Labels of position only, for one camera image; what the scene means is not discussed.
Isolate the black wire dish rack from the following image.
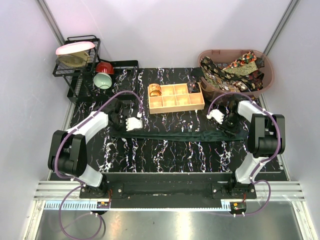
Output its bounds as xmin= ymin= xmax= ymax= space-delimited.
xmin=52 ymin=35 xmax=141 ymax=104

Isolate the pink plate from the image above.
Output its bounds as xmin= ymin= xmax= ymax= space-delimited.
xmin=55 ymin=41 xmax=95 ymax=56

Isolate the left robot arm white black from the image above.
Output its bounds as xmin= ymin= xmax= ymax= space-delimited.
xmin=47 ymin=98 xmax=125 ymax=198

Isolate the rolled dark patterned tie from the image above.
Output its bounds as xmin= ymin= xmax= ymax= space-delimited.
xmin=187 ymin=82 xmax=200 ymax=94

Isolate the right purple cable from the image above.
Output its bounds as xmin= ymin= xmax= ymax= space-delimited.
xmin=207 ymin=92 xmax=281 ymax=216

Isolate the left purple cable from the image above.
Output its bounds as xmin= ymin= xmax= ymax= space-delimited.
xmin=54 ymin=90 xmax=145 ymax=238

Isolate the light green bowl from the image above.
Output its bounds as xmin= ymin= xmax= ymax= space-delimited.
xmin=93 ymin=72 xmax=112 ymax=90

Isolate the wooden compartment box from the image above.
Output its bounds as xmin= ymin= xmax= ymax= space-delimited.
xmin=147 ymin=83 xmax=205 ymax=114

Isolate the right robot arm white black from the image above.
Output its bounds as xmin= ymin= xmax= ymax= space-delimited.
xmin=220 ymin=98 xmax=286 ymax=199

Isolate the black marble pattern mat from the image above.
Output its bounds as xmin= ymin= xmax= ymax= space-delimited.
xmin=87 ymin=68 xmax=250 ymax=173

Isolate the aluminium rail frame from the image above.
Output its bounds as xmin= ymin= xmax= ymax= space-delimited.
xmin=34 ymin=181 xmax=305 ymax=212

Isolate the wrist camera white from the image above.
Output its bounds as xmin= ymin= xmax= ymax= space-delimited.
xmin=125 ymin=117 xmax=143 ymax=132
xmin=206 ymin=109 xmax=225 ymax=125

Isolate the dark green fern tie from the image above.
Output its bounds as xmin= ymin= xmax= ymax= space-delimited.
xmin=109 ymin=130 xmax=248 ymax=142

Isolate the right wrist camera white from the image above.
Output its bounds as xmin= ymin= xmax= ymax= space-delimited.
xmin=206 ymin=109 xmax=225 ymax=125

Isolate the brown plastic basket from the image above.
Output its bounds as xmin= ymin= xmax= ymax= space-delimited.
xmin=198 ymin=50 xmax=275 ymax=102

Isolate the red bowl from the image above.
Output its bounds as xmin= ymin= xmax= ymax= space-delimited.
xmin=95 ymin=62 xmax=115 ymax=75

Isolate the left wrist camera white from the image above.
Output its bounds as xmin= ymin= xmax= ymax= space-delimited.
xmin=125 ymin=117 xmax=143 ymax=132

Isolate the purple cable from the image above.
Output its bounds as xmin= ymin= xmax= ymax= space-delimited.
xmin=54 ymin=90 xmax=145 ymax=238
xmin=207 ymin=92 xmax=281 ymax=216

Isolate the pile of patterned ties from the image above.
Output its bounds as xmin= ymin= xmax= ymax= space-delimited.
xmin=200 ymin=50 xmax=265 ymax=93

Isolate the beige plate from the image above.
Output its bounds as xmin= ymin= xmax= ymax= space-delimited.
xmin=55 ymin=51 xmax=90 ymax=68

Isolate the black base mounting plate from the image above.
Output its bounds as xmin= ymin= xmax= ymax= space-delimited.
xmin=80 ymin=172 xmax=257 ymax=200

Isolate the rolled orange tie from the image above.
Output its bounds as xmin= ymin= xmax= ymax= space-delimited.
xmin=148 ymin=83 xmax=162 ymax=97

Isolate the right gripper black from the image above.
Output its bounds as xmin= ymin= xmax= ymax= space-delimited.
xmin=216 ymin=113 xmax=244 ymax=140

